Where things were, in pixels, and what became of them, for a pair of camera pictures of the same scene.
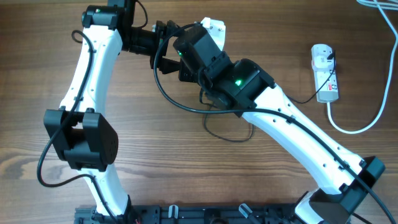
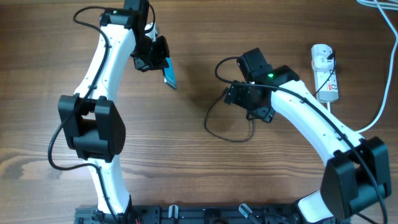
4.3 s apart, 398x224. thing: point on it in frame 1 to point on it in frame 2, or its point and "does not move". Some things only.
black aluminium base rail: (193, 214) does not move
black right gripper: (187, 74) to (264, 112)
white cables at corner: (380, 5) does not move
